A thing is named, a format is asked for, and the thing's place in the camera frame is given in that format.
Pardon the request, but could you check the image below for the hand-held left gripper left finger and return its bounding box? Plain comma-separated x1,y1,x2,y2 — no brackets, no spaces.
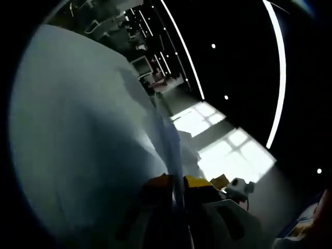
114,174,177,249

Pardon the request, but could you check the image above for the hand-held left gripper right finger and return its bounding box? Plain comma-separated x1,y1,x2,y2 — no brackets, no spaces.
184,175,271,249

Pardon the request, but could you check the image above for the straight ceiling light strip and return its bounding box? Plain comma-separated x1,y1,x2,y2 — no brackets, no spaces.
261,0,286,150

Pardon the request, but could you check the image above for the curved ceiling light strip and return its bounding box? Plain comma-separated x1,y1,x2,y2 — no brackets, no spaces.
159,0,205,101

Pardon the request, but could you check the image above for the white table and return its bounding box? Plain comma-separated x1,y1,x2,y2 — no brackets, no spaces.
9,23,167,234

